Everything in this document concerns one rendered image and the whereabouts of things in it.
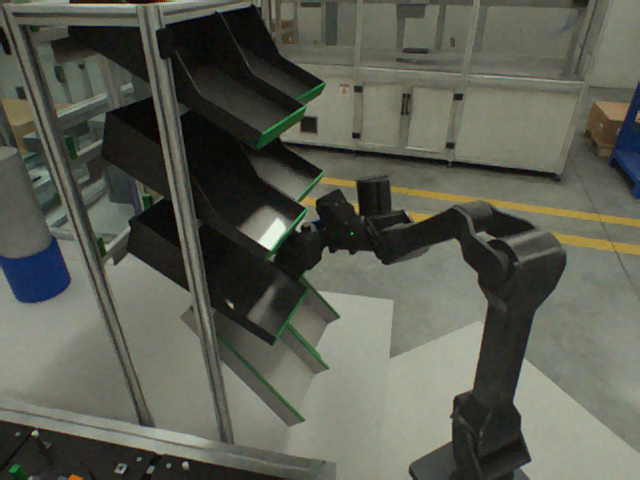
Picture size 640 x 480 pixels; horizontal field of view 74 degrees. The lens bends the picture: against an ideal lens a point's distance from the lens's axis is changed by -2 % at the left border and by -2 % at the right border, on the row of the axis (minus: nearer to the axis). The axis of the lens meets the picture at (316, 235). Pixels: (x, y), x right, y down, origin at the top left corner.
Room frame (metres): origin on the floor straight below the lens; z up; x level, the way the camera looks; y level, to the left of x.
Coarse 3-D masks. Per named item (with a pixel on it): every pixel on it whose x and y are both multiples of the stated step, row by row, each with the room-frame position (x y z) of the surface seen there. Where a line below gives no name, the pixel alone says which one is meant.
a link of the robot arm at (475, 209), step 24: (432, 216) 0.49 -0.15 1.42; (456, 216) 0.44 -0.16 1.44; (480, 216) 0.44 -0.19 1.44; (504, 216) 0.44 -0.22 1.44; (384, 240) 0.57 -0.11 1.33; (408, 240) 0.53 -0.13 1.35; (432, 240) 0.48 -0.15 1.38; (480, 240) 0.38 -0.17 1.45; (384, 264) 0.56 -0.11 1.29; (480, 264) 0.37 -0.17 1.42; (504, 264) 0.35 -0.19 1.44
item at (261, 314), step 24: (144, 216) 0.59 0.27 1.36; (168, 216) 0.66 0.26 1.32; (144, 240) 0.56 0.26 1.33; (168, 240) 0.54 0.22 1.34; (216, 240) 0.66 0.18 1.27; (168, 264) 0.55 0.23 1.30; (216, 264) 0.61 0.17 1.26; (240, 264) 0.63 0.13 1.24; (264, 264) 0.63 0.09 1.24; (216, 288) 0.52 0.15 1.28; (240, 288) 0.57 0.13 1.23; (264, 288) 0.59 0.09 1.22; (288, 288) 0.61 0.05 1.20; (240, 312) 0.51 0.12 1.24; (264, 312) 0.54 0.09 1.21; (288, 312) 0.56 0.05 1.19; (264, 336) 0.49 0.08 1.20
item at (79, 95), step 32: (0, 64) 1.33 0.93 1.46; (64, 64) 1.29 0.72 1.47; (96, 64) 1.27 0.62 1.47; (0, 96) 1.34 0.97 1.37; (64, 96) 1.30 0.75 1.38; (96, 96) 1.28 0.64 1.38; (128, 96) 1.33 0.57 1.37; (32, 128) 1.33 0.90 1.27; (64, 128) 1.30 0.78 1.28; (96, 128) 1.28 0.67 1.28; (32, 160) 1.34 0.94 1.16; (96, 192) 1.29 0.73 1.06; (128, 192) 1.27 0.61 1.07; (64, 224) 1.33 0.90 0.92; (96, 224) 1.30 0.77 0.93
